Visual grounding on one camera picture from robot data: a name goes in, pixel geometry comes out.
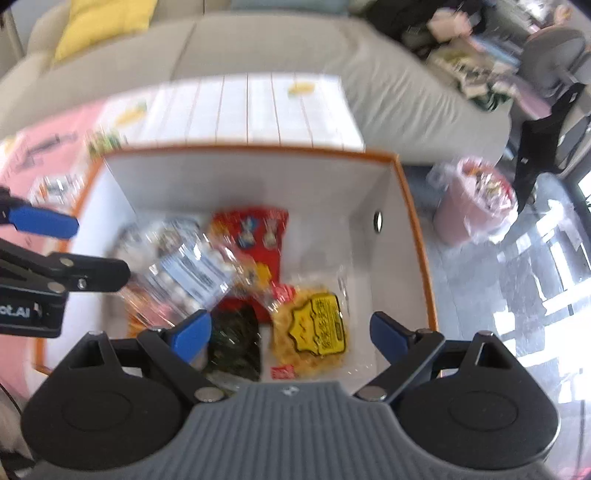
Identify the yellow waffle snack bag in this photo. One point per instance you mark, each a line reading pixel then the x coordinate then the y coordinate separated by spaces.
pixel 310 334

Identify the red date candy packet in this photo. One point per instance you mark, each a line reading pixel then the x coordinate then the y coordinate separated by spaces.
pixel 57 191

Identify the checkered lemon pink tablecloth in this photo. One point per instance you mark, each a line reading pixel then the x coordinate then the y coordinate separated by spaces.
pixel 161 120

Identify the dark seaweed snack packet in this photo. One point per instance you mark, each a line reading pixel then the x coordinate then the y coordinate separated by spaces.
pixel 234 347

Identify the grey office chair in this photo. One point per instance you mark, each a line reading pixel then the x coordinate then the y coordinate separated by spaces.
pixel 549 58

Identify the black backpack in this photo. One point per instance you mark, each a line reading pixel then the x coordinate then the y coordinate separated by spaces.
pixel 394 18

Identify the red cartoon snack bag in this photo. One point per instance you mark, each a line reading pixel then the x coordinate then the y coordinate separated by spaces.
pixel 255 235

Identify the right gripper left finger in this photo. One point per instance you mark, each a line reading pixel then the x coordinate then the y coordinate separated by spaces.
pixel 170 352

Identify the pink trash bin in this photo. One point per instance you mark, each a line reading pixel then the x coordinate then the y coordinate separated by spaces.
pixel 479 204

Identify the pile of books and bags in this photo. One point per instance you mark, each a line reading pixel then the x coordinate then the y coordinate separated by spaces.
pixel 479 55

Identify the blue cushion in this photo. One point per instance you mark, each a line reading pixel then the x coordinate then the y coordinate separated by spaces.
pixel 317 6

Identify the beige sofa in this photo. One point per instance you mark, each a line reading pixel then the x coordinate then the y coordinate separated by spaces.
pixel 399 103

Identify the clear white candy packet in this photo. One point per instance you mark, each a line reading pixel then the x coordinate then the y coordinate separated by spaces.
pixel 174 260

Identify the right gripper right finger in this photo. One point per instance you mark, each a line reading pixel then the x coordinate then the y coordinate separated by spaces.
pixel 409 353

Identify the orange white storage box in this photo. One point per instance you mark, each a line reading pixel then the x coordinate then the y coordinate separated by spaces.
pixel 393 277

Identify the yellow cushion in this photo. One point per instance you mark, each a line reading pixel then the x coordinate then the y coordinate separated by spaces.
pixel 91 22

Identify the green small snack packet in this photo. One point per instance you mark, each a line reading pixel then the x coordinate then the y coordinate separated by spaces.
pixel 101 142

